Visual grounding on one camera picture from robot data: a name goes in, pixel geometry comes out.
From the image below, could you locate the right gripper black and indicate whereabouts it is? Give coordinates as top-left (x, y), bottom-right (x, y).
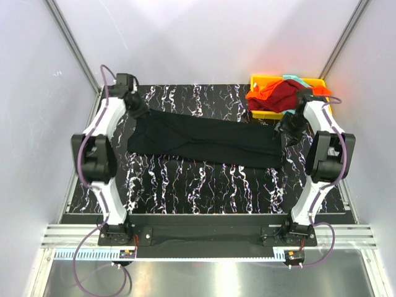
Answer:
top-left (272, 111), bottom-right (308, 147)

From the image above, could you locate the black t shirt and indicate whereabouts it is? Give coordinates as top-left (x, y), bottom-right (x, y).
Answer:
top-left (127, 110), bottom-right (282, 169)

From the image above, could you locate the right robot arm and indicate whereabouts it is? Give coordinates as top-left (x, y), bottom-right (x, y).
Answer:
top-left (274, 88), bottom-right (356, 246)

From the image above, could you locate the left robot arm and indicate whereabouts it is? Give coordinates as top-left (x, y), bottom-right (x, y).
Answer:
top-left (71, 73), bottom-right (149, 246)

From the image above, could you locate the dark red t shirt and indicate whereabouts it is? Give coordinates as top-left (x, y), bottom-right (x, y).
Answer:
top-left (246, 79), bottom-right (312, 113)

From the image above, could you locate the yellow plastic bin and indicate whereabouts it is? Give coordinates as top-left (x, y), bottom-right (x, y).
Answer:
top-left (248, 75), bottom-right (326, 119)

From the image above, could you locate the orange t shirt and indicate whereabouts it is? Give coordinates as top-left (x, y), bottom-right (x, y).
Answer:
top-left (246, 79), bottom-right (332, 100)

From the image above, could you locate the teal t shirt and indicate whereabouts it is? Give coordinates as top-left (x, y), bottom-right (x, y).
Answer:
top-left (278, 75), bottom-right (312, 114)

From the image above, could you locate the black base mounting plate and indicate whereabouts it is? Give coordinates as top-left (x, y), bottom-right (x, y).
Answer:
top-left (98, 213), bottom-right (319, 259)

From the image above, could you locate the aluminium frame post left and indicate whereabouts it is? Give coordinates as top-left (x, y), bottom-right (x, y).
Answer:
top-left (43, 0), bottom-right (101, 95)

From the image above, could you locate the aluminium frame post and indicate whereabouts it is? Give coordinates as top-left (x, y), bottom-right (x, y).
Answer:
top-left (319, 0), bottom-right (371, 80)
top-left (43, 0), bottom-right (101, 95)

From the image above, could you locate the aluminium frame post right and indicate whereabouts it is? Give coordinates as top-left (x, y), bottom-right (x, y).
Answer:
top-left (319, 0), bottom-right (371, 80)

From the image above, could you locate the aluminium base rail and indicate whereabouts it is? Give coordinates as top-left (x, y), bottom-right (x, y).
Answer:
top-left (41, 224), bottom-right (377, 249)

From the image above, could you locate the white slotted cable duct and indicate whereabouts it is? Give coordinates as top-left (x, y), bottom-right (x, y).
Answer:
top-left (54, 248), bottom-right (286, 262)

